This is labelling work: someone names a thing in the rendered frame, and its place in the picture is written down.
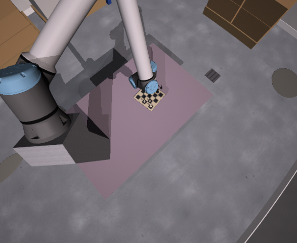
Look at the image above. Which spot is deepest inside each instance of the black and cream chessboard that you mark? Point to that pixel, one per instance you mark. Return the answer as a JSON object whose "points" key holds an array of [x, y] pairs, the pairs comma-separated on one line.
{"points": [[155, 98]]}

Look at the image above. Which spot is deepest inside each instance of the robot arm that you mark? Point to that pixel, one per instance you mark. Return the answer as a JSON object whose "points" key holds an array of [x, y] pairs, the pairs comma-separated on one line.
{"points": [[24, 87]]}

